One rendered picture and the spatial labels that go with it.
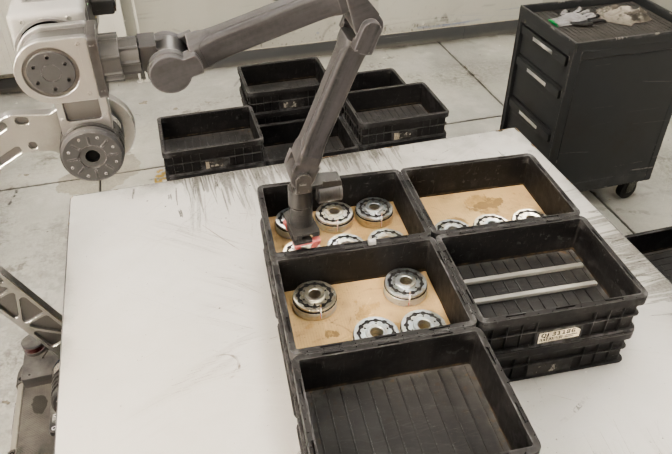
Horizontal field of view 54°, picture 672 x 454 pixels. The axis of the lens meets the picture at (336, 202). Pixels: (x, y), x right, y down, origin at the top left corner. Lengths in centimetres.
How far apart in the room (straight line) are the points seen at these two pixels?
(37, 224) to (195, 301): 174
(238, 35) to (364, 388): 75
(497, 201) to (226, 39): 99
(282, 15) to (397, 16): 364
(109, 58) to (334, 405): 79
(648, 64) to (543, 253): 151
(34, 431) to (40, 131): 95
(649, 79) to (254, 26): 222
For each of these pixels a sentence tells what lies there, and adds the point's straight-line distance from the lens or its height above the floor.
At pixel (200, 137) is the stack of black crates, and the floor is 49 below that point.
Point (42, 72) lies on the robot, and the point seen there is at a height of 145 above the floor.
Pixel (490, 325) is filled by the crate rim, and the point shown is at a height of 92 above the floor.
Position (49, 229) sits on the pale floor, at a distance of 339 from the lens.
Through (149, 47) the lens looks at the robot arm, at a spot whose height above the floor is 147.
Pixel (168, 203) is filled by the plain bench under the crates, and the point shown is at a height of 70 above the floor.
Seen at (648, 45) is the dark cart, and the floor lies 85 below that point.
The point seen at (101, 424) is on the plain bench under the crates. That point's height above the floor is 70.
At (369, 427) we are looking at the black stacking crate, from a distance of 137.
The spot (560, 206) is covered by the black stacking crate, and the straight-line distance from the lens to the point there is 185.
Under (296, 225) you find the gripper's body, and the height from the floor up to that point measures 97.
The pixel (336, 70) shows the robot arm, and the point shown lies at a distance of 135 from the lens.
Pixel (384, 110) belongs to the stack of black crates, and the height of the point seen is 49.
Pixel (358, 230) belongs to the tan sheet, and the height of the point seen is 83.
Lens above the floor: 196
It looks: 37 degrees down
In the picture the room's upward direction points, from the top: straight up
